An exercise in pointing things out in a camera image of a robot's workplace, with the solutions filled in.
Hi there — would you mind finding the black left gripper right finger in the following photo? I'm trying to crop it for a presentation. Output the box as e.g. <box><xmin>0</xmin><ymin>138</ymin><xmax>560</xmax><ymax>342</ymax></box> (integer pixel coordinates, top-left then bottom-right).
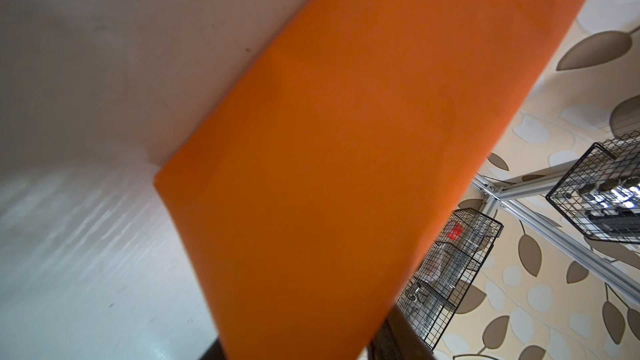
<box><xmin>367</xmin><ymin>305</ymin><xmax>435</xmax><ymax>360</ymax></box>

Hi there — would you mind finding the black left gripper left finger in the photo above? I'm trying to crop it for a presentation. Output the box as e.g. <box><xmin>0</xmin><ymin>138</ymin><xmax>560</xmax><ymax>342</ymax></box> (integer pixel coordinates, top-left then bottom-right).
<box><xmin>200</xmin><ymin>339</ymin><xmax>225</xmax><ymax>360</ymax></box>

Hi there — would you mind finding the orange wrapping paper sheet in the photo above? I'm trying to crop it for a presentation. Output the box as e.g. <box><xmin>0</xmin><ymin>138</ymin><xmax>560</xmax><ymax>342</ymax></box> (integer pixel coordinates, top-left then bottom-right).
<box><xmin>154</xmin><ymin>0</ymin><xmax>586</xmax><ymax>359</ymax></box>

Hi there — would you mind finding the black white tool in basket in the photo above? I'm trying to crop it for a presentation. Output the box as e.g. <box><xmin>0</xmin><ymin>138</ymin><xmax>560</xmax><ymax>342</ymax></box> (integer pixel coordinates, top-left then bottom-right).
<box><xmin>569</xmin><ymin>175</ymin><xmax>639</xmax><ymax>242</ymax></box>

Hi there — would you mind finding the black wire basket right wall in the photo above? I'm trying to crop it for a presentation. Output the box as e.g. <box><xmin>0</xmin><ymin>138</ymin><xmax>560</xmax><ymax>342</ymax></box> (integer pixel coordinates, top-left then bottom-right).
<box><xmin>397</xmin><ymin>208</ymin><xmax>503</xmax><ymax>350</ymax></box>

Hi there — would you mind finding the black wire basket wall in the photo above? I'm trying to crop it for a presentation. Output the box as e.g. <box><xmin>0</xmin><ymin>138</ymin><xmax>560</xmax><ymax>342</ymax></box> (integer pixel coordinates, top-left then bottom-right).
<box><xmin>397</xmin><ymin>208</ymin><xmax>503</xmax><ymax>350</ymax></box>
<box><xmin>546</xmin><ymin>130</ymin><xmax>639</xmax><ymax>244</ymax></box>

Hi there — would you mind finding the aluminium frame right post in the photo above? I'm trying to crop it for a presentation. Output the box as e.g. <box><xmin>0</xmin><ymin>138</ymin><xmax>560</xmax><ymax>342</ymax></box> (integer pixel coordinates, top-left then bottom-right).
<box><xmin>472</xmin><ymin>161</ymin><xmax>639</xmax><ymax>306</ymax></box>

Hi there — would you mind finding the black wire basket back wall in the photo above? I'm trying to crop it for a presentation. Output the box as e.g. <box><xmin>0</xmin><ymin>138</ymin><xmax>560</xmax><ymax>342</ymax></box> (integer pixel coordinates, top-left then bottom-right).
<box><xmin>546</xmin><ymin>130</ymin><xmax>639</xmax><ymax>244</ymax></box>

